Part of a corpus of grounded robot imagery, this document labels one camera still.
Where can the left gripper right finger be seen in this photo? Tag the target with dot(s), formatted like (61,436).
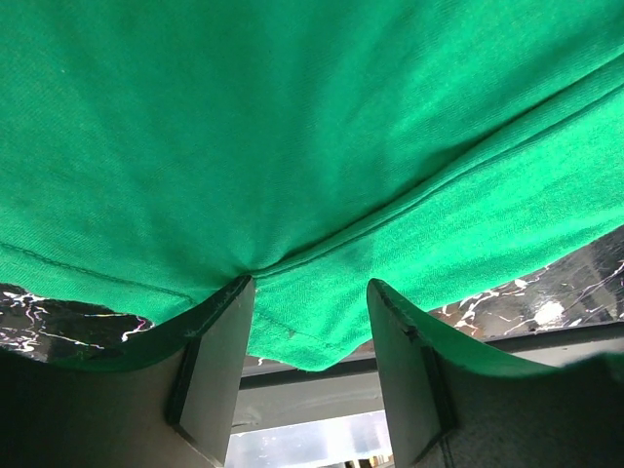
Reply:
(546,399)

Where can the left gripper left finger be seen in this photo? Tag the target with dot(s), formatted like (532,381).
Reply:
(169,398)

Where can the green t-shirt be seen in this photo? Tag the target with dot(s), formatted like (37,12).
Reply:
(153,151)

